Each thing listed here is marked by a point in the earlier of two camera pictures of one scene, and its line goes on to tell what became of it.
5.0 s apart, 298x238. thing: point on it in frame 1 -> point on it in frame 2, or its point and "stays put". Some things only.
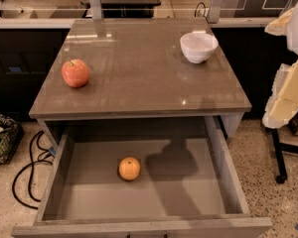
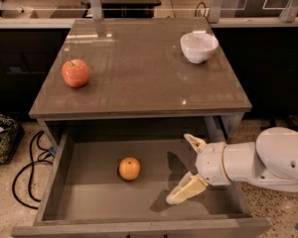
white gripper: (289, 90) -> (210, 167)
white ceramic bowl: (198, 46) stays put
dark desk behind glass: (126, 3) stays put
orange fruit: (129, 169) stays put
